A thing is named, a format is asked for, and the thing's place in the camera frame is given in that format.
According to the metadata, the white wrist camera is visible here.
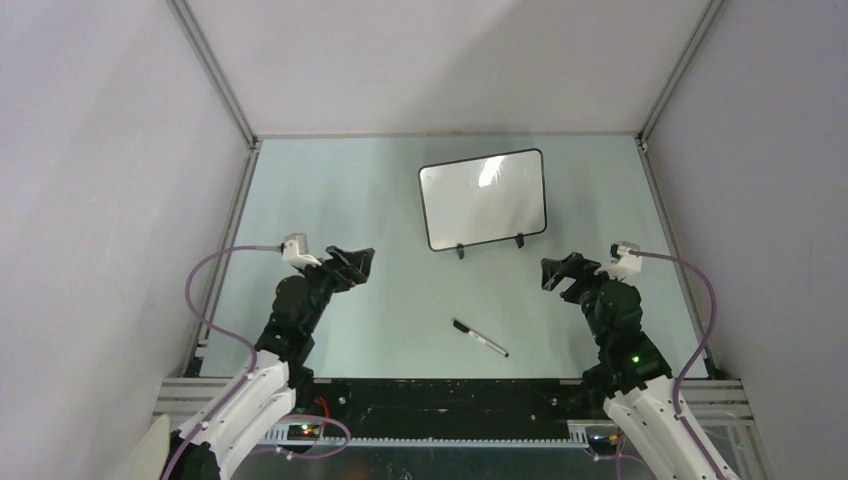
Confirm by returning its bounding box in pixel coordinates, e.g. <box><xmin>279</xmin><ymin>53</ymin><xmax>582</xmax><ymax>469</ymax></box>
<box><xmin>281</xmin><ymin>233</ymin><xmax>322</xmax><ymax>270</ymax></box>
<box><xmin>595</xmin><ymin>241</ymin><xmax>643</xmax><ymax>281</ymax></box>

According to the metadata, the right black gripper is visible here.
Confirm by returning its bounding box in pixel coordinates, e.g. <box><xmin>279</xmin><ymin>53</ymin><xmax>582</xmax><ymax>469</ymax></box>
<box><xmin>540</xmin><ymin>251</ymin><xmax>626</xmax><ymax>346</ymax></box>

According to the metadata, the aluminium frame rail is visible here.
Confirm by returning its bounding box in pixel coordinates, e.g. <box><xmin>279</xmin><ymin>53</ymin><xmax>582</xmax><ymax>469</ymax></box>
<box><xmin>153</xmin><ymin>377</ymin><xmax>754</xmax><ymax>450</ymax></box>

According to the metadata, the black framed whiteboard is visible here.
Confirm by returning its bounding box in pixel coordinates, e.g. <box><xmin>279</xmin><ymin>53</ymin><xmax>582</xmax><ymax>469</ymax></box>
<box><xmin>418</xmin><ymin>148</ymin><xmax>548</xmax><ymax>252</ymax></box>

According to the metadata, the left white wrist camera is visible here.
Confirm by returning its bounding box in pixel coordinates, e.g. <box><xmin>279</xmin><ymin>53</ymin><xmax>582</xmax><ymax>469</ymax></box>
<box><xmin>281</xmin><ymin>233</ymin><xmax>322</xmax><ymax>270</ymax></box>

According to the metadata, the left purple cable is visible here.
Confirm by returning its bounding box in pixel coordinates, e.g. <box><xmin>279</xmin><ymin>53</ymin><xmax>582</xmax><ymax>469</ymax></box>
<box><xmin>160</xmin><ymin>245</ymin><xmax>352</xmax><ymax>480</ymax></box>

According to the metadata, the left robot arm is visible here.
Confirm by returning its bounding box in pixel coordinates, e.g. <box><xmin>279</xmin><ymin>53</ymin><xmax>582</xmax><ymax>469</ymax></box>
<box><xmin>159</xmin><ymin>234</ymin><xmax>375</xmax><ymax>479</ymax></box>

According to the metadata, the white marker pen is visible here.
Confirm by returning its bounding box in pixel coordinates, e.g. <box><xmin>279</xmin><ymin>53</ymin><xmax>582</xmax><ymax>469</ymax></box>
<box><xmin>452</xmin><ymin>318</ymin><xmax>510</xmax><ymax>358</ymax></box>

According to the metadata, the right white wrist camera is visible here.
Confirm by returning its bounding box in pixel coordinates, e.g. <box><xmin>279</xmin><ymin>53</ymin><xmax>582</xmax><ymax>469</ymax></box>
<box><xmin>595</xmin><ymin>241</ymin><xmax>643</xmax><ymax>281</ymax></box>

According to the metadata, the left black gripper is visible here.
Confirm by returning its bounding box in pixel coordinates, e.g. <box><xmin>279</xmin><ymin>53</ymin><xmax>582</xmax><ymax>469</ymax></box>
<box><xmin>294</xmin><ymin>245</ymin><xmax>373</xmax><ymax>334</ymax></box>

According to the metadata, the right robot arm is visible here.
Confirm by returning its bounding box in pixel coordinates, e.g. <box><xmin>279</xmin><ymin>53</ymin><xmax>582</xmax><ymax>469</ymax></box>
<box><xmin>541</xmin><ymin>242</ymin><xmax>738</xmax><ymax>479</ymax></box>

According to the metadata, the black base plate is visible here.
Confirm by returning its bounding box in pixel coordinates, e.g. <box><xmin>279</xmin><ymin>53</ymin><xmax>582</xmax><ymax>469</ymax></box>
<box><xmin>296</xmin><ymin>379</ymin><xmax>608</xmax><ymax>441</ymax></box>

